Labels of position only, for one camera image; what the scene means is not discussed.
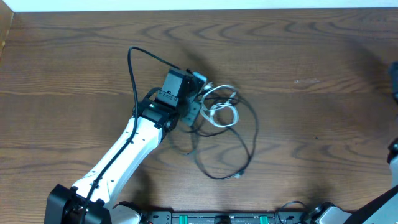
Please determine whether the white usb cable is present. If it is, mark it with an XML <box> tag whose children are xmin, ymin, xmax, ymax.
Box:
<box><xmin>199</xmin><ymin>81</ymin><xmax>240</xmax><ymax>128</ymax></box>

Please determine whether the long black usb cable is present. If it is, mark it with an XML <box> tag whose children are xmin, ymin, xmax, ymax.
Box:
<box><xmin>167</xmin><ymin>93</ymin><xmax>259</xmax><ymax>180</ymax></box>

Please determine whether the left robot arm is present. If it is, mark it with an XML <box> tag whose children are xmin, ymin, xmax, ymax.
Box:
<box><xmin>44</xmin><ymin>68</ymin><xmax>207</xmax><ymax>223</ymax></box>

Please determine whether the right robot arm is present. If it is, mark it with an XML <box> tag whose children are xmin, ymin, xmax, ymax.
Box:
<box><xmin>345</xmin><ymin>138</ymin><xmax>397</xmax><ymax>224</ymax></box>

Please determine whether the left camera black cable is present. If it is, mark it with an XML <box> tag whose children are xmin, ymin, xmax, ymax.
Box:
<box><xmin>79</xmin><ymin>46</ymin><xmax>181</xmax><ymax>224</ymax></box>

